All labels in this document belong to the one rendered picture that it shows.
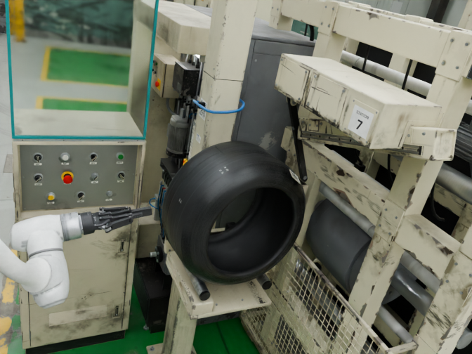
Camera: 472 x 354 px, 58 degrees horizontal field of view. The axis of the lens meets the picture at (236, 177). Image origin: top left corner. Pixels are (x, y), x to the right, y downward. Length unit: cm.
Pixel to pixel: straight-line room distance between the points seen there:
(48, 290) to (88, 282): 97
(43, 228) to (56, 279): 17
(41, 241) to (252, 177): 71
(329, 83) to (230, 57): 42
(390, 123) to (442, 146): 17
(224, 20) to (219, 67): 17
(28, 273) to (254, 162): 79
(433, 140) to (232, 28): 81
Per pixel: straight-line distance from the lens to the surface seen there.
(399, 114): 136
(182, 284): 182
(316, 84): 155
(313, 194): 212
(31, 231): 147
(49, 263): 142
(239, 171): 149
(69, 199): 214
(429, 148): 137
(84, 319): 255
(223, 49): 167
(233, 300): 187
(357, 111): 138
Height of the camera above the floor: 204
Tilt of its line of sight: 26 degrees down
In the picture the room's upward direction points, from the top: 12 degrees clockwise
